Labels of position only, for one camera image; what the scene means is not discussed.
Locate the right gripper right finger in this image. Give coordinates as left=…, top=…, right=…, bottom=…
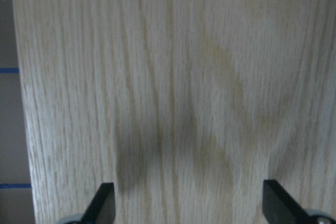
left=262, top=179, right=315, bottom=224

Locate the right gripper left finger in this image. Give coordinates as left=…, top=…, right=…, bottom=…
left=79, top=183, right=116, bottom=224

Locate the light wooden drawer cabinet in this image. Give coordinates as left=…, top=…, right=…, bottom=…
left=13, top=0, right=335, bottom=223

